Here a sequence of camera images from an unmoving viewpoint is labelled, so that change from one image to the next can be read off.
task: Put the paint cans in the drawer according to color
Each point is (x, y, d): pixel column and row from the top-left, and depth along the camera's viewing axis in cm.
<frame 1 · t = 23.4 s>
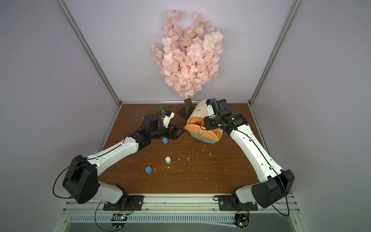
left hand: (182, 129, 78), fingers open
right hand: (208, 118, 76), fingers open
cream cylindrical drawer cabinet: (199, 109, 85), point 25 cm above the table
orange top drawer: (197, 124, 78), point 25 cm above the table
green toy hammer: (160, 108, 116), point 3 cm above the table

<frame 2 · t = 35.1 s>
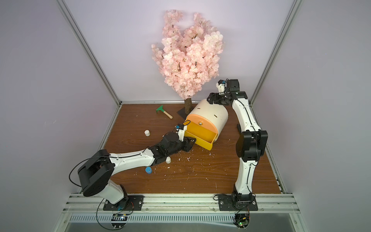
left hand: (196, 140, 80), fingers open
right hand: (214, 96, 89), fingers open
cream cylindrical drawer cabinet: (217, 113, 83), point 25 cm above the table
orange top drawer: (202, 120, 83), point 23 cm above the table
white paint can: (147, 133, 101), point 3 cm above the table
the other named things where they were.

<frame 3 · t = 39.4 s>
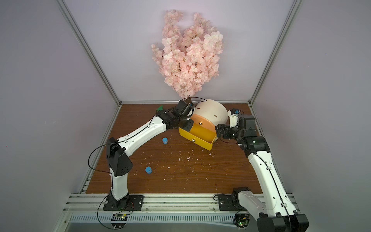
left hand: (193, 123, 82), fingers open
right hand: (225, 124, 74), fingers open
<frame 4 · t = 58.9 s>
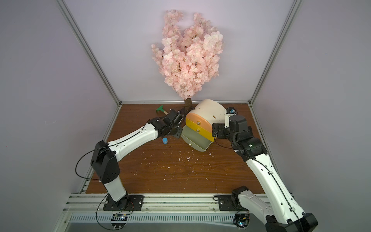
left hand: (180, 130, 85), fingers open
right hand: (221, 122, 71), fingers open
grey bottom drawer: (195, 139, 90), point 9 cm above the table
